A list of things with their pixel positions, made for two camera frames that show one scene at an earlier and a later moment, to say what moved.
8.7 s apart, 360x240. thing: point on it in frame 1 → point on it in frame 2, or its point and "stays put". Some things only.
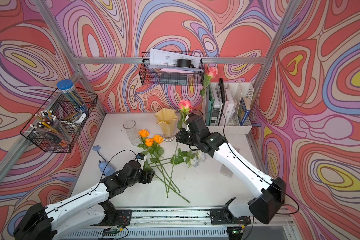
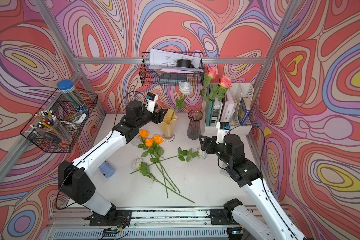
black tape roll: [185, 63] stays put
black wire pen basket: [57, 124] stays put
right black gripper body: [186, 137] → [213, 148]
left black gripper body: [146, 177] → [154, 117]
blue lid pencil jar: [66, 86] stays put
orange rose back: [144, 133] stays put
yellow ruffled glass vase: [167, 118] stays put
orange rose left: [149, 143] stays put
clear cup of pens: [47, 124] stays put
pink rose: [185, 106] → [224, 83]
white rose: [199, 154] → [185, 154]
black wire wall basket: [172, 68] stays put
